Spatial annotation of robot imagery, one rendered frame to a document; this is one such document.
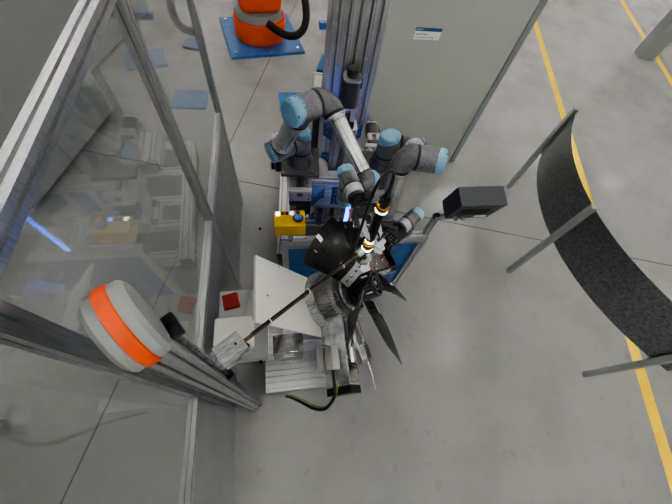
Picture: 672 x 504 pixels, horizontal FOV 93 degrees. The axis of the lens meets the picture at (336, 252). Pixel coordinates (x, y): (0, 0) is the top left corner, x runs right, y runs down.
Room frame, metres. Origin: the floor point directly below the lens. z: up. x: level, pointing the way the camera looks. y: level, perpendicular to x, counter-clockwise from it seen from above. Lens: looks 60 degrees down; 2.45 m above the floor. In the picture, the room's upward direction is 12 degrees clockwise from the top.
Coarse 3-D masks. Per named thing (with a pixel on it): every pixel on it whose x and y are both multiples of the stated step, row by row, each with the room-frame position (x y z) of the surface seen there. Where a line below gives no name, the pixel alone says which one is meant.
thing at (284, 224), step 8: (280, 216) 0.92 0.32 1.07; (288, 216) 0.93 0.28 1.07; (304, 216) 0.95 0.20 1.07; (280, 224) 0.87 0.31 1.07; (288, 224) 0.88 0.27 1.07; (296, 224) 0.89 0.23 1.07; (304, 224) 0.90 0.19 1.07; (280, 232) 0.86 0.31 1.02; (288, 232) 0.87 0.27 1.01; (296, 232) 0.88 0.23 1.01; (304, 232) 0.90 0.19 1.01
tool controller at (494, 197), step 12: (456, 192) 1.20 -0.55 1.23; (468, 192) 1.20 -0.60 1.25; (480, 192) 1.22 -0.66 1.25; (492, 192) 1.24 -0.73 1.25; (504, 192) 1.26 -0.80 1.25; (444, 204) 1.23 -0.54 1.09; (456, 204) 1.15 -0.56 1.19; (468, 204) 1.13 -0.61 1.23; (480, 204) 1.15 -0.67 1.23; (492, 204) 1.17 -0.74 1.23; (504, 204) 1.19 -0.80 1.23; (456, 216) 1.16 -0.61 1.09; (468, 216) 1.19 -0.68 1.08; (480, 216) 1.21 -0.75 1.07
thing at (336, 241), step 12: (324, 228) 0.66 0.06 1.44; (336, 228) 0.69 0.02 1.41; (324, 240) 0.63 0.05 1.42; (336, 240) 0.65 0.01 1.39; (312, 252) 0.56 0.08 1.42; (324, 252) 0.59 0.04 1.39; (336, 252) 0.62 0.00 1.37; (348, 252) 0.65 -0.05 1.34; (312, 264) 0.53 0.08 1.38; (324, 264) 0.56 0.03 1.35; (336, 264) 0.58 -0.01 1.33; (348, 264) 0.61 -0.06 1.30; (336, 276) 0.55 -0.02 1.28
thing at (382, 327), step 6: (372, 318) 0.49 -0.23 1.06; (378, 318) 0.48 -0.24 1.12; (378, 324) 0.47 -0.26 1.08; (384, 324) 0.45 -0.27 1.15; (378, 330) 0.46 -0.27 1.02; (384, 330) 0.44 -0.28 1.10; (384, 336) 0.43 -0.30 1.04; (390, 336) 0.40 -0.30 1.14; (390, 342) 0.40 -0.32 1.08; (390, 348) 0.39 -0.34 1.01; (396, 348) 0.36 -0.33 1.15; (396, 354) 0.35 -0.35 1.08
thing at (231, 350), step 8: (232, 336) 0.21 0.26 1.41; (240, 336) 0.22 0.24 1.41; (224, 344) 0.18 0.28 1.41; (232, 344) 0.19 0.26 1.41; (240, 344) 0.19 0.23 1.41; (216, 352) 0.15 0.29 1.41; (224, 352) 0.16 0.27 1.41; (232, 352) 0.16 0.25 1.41; (240, 352) 0.17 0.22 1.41; (248, 352) 0.18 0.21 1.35; (216, 360) 0.13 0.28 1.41; (224, 360) 0.14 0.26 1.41; (232, 360) 0.14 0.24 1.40; (224, 368) 0.12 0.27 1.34
